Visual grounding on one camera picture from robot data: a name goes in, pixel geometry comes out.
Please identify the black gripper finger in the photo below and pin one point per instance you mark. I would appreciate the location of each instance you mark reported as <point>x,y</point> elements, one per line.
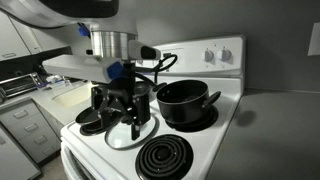
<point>141,111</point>
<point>106,115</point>

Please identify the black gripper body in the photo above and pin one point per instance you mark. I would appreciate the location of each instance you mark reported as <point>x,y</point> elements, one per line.
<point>120,90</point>

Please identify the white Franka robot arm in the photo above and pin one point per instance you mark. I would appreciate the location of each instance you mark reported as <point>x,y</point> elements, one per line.
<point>110,43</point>

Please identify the white electric stove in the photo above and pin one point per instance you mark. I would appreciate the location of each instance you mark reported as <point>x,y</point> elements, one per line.
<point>206,140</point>

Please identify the white stove knob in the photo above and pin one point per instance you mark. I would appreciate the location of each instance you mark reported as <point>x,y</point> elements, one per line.
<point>224,55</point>
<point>208,55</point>

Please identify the black burner under small pan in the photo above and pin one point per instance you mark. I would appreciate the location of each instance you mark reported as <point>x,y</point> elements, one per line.
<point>93,128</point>

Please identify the small black frying pan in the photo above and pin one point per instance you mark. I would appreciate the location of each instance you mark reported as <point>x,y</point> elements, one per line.
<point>87,116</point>

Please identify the glass pot lid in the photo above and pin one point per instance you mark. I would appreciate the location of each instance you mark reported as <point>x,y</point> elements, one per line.
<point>120,138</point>

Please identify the cream kitchen sink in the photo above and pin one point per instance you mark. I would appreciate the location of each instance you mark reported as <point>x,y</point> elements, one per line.
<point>71,95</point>

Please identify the black cooking pot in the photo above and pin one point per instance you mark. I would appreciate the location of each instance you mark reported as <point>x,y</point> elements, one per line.
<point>181,100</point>

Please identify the bare black coil burner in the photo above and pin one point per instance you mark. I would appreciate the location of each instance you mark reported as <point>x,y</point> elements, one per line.
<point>164,157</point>

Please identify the black burner under pot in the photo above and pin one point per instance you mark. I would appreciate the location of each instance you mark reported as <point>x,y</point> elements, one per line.
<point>200,125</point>

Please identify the grey drawer cabinet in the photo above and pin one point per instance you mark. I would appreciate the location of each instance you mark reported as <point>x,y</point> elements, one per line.
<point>31,130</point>

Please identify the silver toaster oven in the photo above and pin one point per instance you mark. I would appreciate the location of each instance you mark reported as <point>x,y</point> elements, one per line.
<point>18,85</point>

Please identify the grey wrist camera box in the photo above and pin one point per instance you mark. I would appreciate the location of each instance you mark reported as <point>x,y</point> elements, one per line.
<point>140,50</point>

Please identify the white camera mount bar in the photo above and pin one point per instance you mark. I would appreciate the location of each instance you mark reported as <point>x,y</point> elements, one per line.
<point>80,67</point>

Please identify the grey wall cabinets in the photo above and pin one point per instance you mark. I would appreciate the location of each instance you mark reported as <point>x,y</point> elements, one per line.
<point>20,40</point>

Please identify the white wall outlet plate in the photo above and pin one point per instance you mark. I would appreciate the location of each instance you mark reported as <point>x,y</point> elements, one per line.
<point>314,39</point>

